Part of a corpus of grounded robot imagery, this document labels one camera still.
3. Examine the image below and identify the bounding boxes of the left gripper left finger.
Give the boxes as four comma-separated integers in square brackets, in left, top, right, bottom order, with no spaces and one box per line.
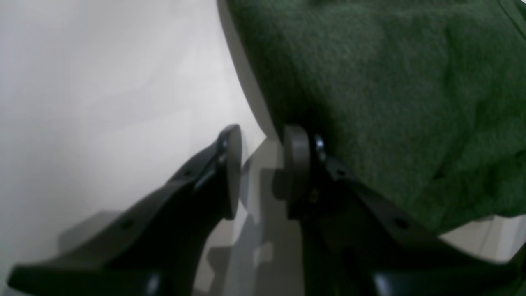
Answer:
[7,124,242,296]

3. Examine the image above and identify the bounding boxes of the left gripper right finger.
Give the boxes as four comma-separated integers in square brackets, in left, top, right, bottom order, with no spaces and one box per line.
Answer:
[282,125,525,296]

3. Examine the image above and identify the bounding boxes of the dark green t-shirt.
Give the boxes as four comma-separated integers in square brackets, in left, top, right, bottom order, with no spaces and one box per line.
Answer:
[227,0,526,234]

